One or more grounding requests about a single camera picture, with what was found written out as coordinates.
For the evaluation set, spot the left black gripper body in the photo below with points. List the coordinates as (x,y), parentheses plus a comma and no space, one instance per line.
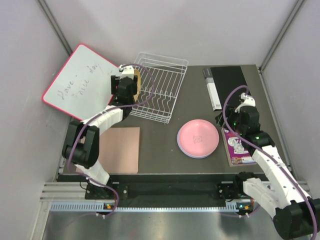
(114,82)

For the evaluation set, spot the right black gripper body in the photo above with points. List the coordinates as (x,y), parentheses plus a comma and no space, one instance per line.
(233,119)

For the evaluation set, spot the orange plate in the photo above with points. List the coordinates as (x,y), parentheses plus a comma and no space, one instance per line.
(138,75)

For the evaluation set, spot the pink plate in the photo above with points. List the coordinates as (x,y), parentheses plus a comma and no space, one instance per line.
(199,135)

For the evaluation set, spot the purple plate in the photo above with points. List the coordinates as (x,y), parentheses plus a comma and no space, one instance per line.
(181,147)

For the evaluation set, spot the blue plate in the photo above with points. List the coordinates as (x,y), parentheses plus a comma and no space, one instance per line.
(196,155)

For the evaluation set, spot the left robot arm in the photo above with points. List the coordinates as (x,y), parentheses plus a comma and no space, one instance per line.
(82,142)

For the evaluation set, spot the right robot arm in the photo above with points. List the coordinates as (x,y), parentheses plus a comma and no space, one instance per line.
(293,211)

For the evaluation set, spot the purple booklet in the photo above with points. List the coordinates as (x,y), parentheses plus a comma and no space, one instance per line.
(236,154)

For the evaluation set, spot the pink framed whiteboard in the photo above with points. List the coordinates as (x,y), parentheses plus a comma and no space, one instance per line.
(82,88)

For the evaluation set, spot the black clip file folder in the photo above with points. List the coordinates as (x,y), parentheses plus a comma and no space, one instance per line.
(220,82)

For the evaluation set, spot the brown cardboard sheet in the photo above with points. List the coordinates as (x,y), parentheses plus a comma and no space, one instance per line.
(119,150)

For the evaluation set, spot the white wire dish rack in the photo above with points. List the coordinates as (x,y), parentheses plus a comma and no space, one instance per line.
(161,78)

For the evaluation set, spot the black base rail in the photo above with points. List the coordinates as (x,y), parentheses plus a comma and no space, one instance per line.
(167,190)

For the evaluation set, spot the grey cable duct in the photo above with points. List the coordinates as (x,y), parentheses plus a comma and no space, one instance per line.
(106,207)

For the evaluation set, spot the left aluminium frame post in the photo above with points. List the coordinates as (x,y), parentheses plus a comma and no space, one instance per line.
(55,25)

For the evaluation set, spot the aluminium frame post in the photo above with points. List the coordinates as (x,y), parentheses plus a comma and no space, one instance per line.
(55,25)
(298,4)

